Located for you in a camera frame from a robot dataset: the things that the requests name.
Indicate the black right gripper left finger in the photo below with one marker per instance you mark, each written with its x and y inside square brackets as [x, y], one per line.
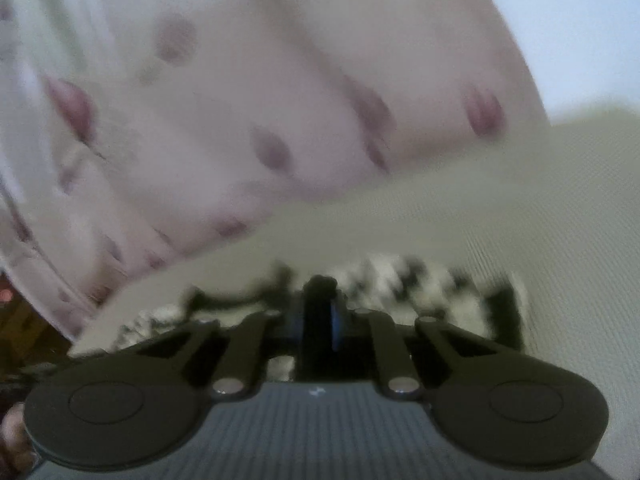
[129, 407]

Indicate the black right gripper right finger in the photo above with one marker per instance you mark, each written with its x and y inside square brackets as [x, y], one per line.
[494, 403]

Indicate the black white striped knit garment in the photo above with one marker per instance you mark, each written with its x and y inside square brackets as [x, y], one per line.
[404, 287]

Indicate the pink leaf-print quilt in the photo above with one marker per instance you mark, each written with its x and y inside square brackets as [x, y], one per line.
[137, 132]

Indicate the beige textured bed sheet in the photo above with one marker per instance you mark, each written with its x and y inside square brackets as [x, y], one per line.
[559, 209]

